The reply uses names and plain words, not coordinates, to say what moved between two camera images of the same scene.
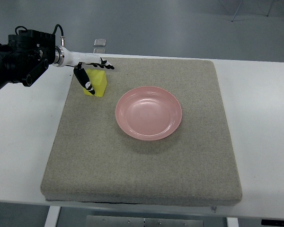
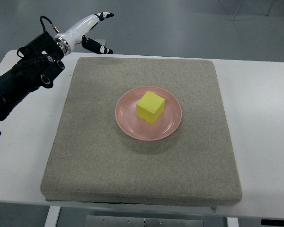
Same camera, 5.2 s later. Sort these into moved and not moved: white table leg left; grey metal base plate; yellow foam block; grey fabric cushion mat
Moved: yellow foam block
Not moved: grey metal base plate; grey fabric cushion mat; white table leg left
